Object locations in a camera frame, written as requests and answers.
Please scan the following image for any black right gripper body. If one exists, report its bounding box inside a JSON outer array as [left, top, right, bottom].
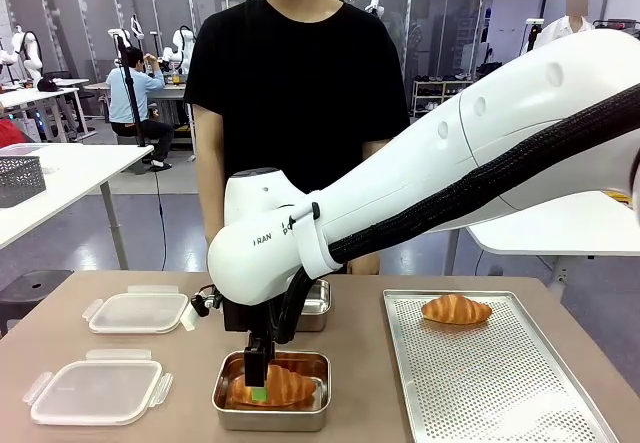
[[223, 298, 276, 352]]

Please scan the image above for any golden brown croissant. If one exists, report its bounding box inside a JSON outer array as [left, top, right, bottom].
[[229, 362, 319, 409], [420, 293, 494, 326]]

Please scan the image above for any person's right forearm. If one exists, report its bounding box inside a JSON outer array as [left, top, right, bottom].
[[192, 104, 225, 245]]

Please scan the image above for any rectangular stainless steel container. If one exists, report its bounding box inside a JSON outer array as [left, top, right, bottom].
[[212, 351, 333, 433], [298, 278, 333, 334]]

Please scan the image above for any person's left hand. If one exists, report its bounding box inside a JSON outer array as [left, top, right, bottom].
[[346, 250, 382, 276]]

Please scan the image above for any clear plastic clip lid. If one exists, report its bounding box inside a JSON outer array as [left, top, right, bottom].
[[82, 285, 199, 336], [22, 348, 174, 427]]

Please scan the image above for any black round stool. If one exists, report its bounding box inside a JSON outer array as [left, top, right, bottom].
[[0, 269, 76, 339]]

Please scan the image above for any white side table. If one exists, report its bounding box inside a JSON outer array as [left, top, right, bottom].
[[0, 142, 156, 270]]

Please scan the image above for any person in black t-shirt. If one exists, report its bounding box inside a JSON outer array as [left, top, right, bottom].
[[183, 0, 412, 276]]

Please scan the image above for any perforated metal baking tray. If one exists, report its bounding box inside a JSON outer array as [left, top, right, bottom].
[[382, 288, 622, 443]]

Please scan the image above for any black tripod stand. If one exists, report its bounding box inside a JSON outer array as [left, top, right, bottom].
[[113, 31, 152, 150]]

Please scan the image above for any seated person in blue shirt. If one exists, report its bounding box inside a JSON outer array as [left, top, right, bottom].
[[105, 46, 176, 172]]

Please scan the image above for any grey mesh basket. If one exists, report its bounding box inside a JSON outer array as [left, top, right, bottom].
[[0, 154, 48, 209]]

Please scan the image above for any white shoe rack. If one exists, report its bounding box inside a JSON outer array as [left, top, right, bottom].
[[411, 73, 482, 117]]

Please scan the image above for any white background desk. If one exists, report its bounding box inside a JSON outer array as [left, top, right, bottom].
[[0, 77, 97, 143]]

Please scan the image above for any white rounded table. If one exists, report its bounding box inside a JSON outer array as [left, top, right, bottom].
[[466, 190, 640, 295]]

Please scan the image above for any person in white shirt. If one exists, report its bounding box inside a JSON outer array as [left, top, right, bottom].
[[539, 0, 597, 40]]

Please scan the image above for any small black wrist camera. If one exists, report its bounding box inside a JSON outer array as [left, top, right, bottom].
[[191, 285, 222, 318]]

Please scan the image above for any white cable strap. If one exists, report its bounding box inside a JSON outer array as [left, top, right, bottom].
[[288, 201, 347, 281]]

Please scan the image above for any thin black hanging cable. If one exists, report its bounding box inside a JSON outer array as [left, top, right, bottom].
[[152, 166, 167, 271]]

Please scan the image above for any black braided cable sleeve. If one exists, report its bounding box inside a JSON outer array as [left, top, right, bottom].
[[278, 82, 640, 345]]

